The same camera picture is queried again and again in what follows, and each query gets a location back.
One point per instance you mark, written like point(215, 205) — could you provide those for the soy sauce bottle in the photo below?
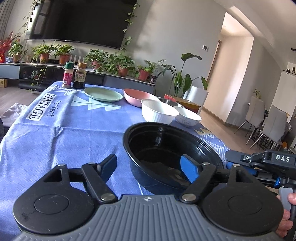
point(80, 75)

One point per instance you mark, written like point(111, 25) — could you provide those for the potted plant terracotta pot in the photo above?
point(119, 64)
point(42, 52)
point(63, 51)
point(96, 57)
point(148, 69)

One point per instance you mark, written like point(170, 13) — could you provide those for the stainless steel bowl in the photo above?
point(170, 102)

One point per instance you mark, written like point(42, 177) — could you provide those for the person's right hand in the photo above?
point(286, 224)

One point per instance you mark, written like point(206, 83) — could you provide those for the grey dining chair near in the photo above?
point(274, 127)

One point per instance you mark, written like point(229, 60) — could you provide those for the black plastic bowl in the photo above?
point(155, 151)

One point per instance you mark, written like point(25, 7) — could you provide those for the green round plate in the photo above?
point(103, 94)

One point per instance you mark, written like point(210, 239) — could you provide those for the spice shaker green cap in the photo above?
point(68, 74)

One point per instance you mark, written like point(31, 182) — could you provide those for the tall leafy plant white pot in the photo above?
point(182, 83)

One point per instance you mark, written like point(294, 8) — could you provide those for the dark TV console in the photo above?
point(38, 77)

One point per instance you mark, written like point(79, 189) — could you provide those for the large black television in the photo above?
point(94, 22)

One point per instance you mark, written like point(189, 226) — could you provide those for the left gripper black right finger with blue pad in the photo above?
point(200, 176)

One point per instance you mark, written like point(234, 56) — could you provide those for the small white ceramic bowl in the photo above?
point(187, 117)

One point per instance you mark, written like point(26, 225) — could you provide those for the grey cushion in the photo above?
point(12, 113)

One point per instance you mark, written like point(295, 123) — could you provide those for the grey dining chair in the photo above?
point(254, 116)
point(274, 127)

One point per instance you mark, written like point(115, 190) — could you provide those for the white router with antennas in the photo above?
point(76, 59)

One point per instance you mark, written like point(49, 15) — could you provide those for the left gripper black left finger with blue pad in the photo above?
point(96, 177)

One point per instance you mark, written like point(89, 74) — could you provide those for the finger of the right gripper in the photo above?
point(235, 157)

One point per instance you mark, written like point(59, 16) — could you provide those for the white ribbed bowl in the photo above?
point(157, 111)

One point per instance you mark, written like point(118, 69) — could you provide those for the red cardboard box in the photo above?
point(184, 102)

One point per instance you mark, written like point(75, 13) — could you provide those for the pink square plate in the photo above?
point(134, 97)

